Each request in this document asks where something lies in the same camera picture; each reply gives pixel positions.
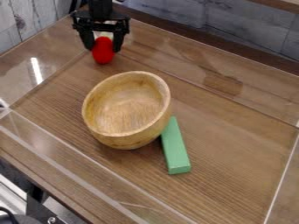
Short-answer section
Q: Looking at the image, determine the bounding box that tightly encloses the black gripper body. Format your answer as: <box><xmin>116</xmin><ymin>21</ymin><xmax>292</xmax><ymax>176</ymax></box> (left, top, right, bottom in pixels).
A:
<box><xmin>71</xmin><ymin>12</ymin><xmax>129</xmax><ymax>34</ymax></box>

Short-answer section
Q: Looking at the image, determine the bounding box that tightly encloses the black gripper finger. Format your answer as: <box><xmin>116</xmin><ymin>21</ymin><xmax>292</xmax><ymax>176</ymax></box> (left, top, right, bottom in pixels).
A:
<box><xmin>113</xmin><ymin>31</ymin><xmax>125</xmax><ymax>53</ymax></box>
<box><xmin>79</xmin><ymin>30</ymin><xmax>95</xmax><ymax>51</ymax></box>

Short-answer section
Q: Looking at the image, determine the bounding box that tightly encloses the red strawberry toy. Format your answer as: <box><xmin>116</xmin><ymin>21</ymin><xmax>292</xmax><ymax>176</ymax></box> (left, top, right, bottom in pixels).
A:
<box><xmin>91</xmin><ymin>36</ymin><xmax>115</xmax><ymax>64</ymax></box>

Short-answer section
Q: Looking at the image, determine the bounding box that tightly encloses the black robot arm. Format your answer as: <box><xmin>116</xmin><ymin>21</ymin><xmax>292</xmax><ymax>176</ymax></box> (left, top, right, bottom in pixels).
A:
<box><xmin>71</xmin><ymin>0</ymin><xmax>131</xmax><ymax>53</ymax></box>

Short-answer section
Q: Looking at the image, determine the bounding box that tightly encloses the wooden bowl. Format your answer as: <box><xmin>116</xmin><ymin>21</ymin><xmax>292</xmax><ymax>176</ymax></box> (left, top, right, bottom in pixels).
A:
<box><xmin>81</xmin><ymin>71</ymin><xmax>171</xmax><ymax>150</ymax></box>

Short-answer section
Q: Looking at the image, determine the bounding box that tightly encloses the green rectangular block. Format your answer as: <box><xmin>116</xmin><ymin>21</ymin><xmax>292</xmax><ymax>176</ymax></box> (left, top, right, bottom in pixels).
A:
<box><xmin>161</xmin><ymin>116</ymin><xmax>192</xmax><ymax>175</ymax></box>

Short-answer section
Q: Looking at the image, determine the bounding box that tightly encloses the black metal stand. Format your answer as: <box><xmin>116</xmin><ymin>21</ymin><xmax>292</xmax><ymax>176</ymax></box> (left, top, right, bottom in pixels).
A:
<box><xmin>0</xmin><ymin>158</ymin><xmax>61</xmax><ymax>224</ymax></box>

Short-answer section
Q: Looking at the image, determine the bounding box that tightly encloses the clear acrylic corner bracket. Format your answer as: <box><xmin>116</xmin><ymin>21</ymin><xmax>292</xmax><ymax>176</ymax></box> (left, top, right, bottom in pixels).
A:
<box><xmin>73</xmin><ymin>18</ymin><xmax>116</xmax><ymax>39</ymax></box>

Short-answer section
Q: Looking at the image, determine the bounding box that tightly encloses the clear acrylic tray wall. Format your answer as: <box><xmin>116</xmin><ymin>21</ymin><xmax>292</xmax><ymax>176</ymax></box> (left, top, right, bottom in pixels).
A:
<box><xmin>0</xmin><ymin>106</ymin><xmax>196</xmax><ymax>224</ymax></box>

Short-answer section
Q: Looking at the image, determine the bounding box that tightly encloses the black cable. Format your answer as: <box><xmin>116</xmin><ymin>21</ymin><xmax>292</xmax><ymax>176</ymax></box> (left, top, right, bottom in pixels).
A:
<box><xmin>0</xmin><ymin>206</ymin><xmax>21</xmax><ymax>224</ymax></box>

